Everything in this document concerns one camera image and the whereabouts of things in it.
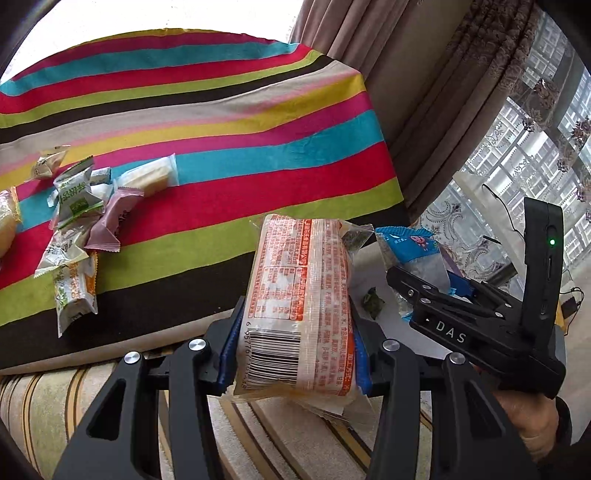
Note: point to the mauve snack packet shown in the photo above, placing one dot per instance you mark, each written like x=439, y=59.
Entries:
x=108, y=226

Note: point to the clear packet cream biscuit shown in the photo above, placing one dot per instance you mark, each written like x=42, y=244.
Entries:
x=147, y=177

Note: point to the small white snack packet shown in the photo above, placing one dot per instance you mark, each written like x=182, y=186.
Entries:
x=100, y=176

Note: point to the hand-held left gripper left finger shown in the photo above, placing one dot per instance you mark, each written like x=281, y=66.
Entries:
x=229, y=353

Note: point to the brown curtain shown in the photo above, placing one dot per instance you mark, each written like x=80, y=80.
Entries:
x=415, y=69

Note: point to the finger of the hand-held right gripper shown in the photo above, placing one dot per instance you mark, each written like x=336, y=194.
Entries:
x=411, y=288
x=480, y=291

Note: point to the colourful striped tablecloth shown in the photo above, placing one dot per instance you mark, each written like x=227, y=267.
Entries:
x=277, y=138

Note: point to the person's right hand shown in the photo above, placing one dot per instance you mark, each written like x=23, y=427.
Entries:
x=531, y=420

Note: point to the crumpled white green snack packet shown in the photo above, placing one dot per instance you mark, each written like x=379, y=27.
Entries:
x=60, y=251

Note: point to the person's right forearm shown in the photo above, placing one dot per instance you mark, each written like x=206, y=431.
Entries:
x=570, y=461

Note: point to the blue cartoon snack packet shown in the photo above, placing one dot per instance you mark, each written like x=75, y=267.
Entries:
x=415, y=251

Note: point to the small black device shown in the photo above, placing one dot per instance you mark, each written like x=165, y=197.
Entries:
x=570, y=308

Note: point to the orange and white snack packet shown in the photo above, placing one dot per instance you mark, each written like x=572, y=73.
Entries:
x=76, y=295

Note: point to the green and white snack packet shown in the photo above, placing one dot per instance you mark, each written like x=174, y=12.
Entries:
x=76, y=194

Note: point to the orange print snack packet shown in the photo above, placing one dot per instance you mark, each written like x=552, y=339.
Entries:
x=295, y=300

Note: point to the yellow snack packet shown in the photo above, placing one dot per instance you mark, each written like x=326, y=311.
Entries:
x=7, y=221

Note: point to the white lace curtain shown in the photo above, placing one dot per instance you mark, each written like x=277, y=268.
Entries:
x=531, y=138

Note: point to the small dark green candy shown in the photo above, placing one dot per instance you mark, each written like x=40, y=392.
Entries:
x=374, y=303

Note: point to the small beige snack packet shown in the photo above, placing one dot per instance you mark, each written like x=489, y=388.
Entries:
x=46, y=162

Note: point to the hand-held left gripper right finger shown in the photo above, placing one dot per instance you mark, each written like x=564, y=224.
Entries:
x=362, y=365

